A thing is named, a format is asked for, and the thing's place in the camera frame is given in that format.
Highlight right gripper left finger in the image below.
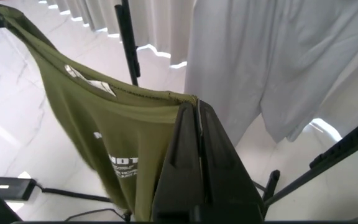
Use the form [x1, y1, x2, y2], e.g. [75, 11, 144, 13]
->
[151, 101, 205, 223]

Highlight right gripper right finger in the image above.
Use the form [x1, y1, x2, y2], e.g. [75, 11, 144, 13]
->
[198, 99, 265, 223]

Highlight green t-shirt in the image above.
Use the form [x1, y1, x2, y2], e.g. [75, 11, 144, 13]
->
[0, 4, 198, 222]

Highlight pale grey shorts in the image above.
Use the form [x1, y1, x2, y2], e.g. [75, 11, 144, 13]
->
[183, 0, 358, 147]

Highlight black clothes rack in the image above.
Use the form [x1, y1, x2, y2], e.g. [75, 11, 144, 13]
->
[114, 0, 358, 218]

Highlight white curtain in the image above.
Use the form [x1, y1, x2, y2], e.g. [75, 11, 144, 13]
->
[37, 0, 197, 68]

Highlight black power adapter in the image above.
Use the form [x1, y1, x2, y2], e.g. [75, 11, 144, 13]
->
[0, 176, 38, 202]

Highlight black cable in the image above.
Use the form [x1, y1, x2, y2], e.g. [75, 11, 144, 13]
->
[35, 183, 114, 203]
[63, 207, 132, 223]

